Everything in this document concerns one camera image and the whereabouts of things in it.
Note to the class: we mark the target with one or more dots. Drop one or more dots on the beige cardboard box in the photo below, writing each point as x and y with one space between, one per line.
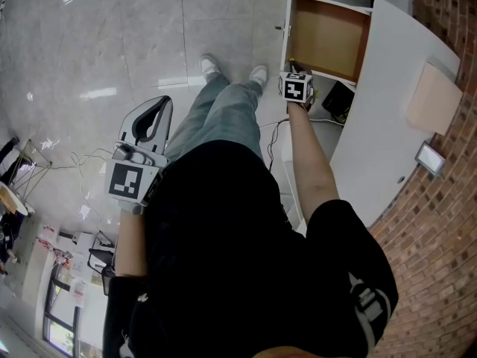
434 101

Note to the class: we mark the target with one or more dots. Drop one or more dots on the person's left white shoe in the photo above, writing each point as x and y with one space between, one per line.
208 67

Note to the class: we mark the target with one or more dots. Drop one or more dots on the white drawer with brown inside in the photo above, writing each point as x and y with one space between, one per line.
328 36

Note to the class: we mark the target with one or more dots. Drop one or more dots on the black box under desk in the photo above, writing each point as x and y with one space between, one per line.
338 101

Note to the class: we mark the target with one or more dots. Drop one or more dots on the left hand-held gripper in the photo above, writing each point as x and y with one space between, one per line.
124 179

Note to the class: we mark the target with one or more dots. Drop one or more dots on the white papers with red print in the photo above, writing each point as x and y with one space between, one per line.
48 237

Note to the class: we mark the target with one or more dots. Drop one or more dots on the person's black shirt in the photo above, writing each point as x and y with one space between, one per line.
242 259

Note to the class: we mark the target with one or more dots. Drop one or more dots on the person's left forearm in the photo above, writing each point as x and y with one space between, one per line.
130 244

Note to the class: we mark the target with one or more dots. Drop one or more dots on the person's white shoe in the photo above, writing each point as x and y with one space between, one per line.
259 76
208 67

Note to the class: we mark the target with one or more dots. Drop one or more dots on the black picture frame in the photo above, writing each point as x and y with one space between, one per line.
429 159

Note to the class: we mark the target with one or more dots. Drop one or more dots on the black metal chair frame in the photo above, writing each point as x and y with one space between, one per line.
98 254

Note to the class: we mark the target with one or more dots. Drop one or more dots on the person's right forearm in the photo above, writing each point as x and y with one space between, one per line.
311 162

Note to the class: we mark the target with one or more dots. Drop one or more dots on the white desk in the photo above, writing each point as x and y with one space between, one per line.
387 106

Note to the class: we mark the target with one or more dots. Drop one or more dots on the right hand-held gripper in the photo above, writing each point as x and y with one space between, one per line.
295 88

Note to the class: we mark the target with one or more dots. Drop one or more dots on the person's blue jeans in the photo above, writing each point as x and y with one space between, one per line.
220 118

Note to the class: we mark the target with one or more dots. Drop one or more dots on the person's right white shoe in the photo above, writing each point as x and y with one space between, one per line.
259 76

